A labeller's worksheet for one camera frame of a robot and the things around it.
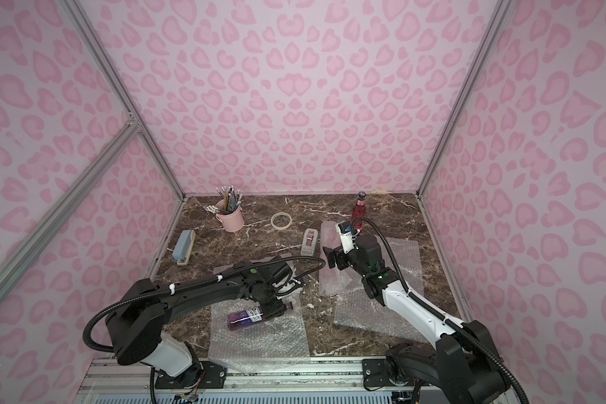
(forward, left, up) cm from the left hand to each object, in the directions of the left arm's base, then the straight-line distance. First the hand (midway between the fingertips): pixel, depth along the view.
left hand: (279, 302), depth 84 cm
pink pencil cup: (+34, +23, +1) cm, 41 cm away
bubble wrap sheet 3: (+16, -44, -2) cm, 47 cm away
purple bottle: (-5, +9, +1) cm, 10 cm away
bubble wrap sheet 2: (-10, 0, -4) cm, 11 cm away
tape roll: (+37, +3, -4) cm, 38 cm away
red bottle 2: (+35, -30, +6) cm, 46 cm away
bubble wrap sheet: (+7, -18, +2) cm, 20 cm away
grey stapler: (+22, +39, +1) cm, 44 cm away
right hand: (+16, -19, +12) cm, 28 cm away
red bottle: (+7, -18, +1) cm, 19 cm away
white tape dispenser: (+23, -10, 0) cm, 25 cm away
